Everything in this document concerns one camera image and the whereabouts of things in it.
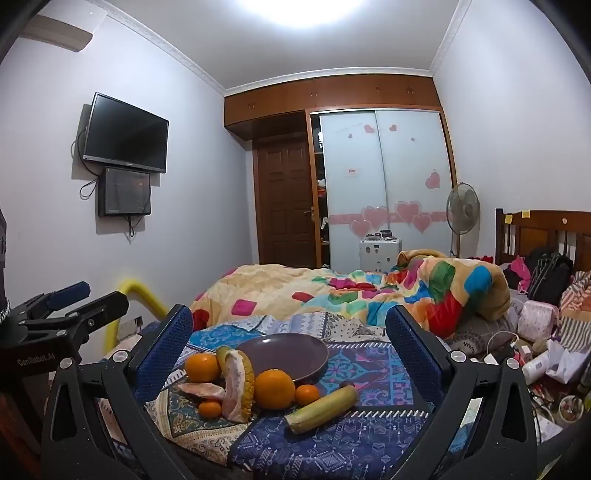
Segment white bottle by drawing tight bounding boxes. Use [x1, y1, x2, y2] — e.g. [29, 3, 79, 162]
[522, 351, 551, 385]

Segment brown round plate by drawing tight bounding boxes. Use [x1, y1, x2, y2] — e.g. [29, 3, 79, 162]
[235, 335, 329, 386]

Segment small black wall monitor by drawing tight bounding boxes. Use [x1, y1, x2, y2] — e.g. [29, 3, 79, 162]
[97, 167, 153, 218]

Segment small white appliance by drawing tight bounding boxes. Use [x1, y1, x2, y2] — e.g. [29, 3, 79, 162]
[359, 233, 403, 274]

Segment colourful patchwork blanket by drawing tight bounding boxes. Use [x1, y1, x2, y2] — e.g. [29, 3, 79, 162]
[189, 250, 511, 340]

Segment wall-mounted black television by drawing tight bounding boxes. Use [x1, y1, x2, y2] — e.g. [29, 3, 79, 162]
[82, 92, 170, 174]

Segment black backpack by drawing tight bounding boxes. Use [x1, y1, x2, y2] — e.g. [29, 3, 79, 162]
[526, 251, 575, 306]

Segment white air conditioner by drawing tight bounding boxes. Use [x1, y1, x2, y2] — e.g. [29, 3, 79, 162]
[34, 14, 94, 51]

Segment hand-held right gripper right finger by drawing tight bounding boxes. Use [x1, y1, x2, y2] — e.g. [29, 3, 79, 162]
[384, 305, 539, 480]

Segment standing electric fan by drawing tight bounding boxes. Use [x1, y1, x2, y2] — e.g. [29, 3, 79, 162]
[445, 183, 481, 259]

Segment large orange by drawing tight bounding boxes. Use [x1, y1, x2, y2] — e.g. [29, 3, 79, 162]
[185, 353, 221, 384]
[254, 369, 296, 411]

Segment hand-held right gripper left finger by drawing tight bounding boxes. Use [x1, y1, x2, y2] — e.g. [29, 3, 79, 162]
[41, 304, 195, 480]

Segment yellow padded tube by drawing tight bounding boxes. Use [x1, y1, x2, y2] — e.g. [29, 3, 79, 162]
[105, 277, 170, 357]

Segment pink pomelo peel piece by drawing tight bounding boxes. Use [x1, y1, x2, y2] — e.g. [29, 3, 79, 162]
[178, 382, 227, 401]

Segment brown wooden door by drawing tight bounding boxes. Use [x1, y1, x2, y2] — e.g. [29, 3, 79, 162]
[253, 138, 319, 269]

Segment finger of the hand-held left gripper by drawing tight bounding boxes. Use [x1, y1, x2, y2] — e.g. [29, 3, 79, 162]
[10, 281, 92, 325]
[28, 291, 130, 344]

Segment grey patterned pillow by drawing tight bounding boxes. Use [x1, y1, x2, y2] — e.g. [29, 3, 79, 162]
[447, 316, 519, 357]

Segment pink cloth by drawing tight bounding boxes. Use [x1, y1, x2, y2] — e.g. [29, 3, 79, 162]
[505, 256, 533, 294]

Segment wooden headboard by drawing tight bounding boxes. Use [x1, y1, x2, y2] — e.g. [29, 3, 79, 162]
[495, 209, 591, 274]

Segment peeled pomelo wedge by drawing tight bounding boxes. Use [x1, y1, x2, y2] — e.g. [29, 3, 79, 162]
[222, 348, 256, 422]

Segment white paper bag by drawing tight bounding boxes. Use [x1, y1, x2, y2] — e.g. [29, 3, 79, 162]
[547, 339, 588, 385]

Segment pink patterned bag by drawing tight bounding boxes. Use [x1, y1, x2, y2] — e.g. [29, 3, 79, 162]
[517, 300, 561, 343]

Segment white sliding doors with hearts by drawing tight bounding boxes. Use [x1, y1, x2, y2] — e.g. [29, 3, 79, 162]
[318, 109, 453, 273]

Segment long yellow-green gourd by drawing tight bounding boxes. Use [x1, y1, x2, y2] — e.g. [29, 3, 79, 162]
[284, 385, 360, 435]

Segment blue patterned bedsheet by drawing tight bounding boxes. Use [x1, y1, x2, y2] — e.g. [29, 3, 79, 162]
[99, 310, 472, 470]

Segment striped cloth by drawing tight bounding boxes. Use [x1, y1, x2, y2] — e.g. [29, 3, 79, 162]
[558, 271, 591, 357]

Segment wooden wardrobe frame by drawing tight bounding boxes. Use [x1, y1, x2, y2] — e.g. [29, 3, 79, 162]
[224, 74, 459, 273]

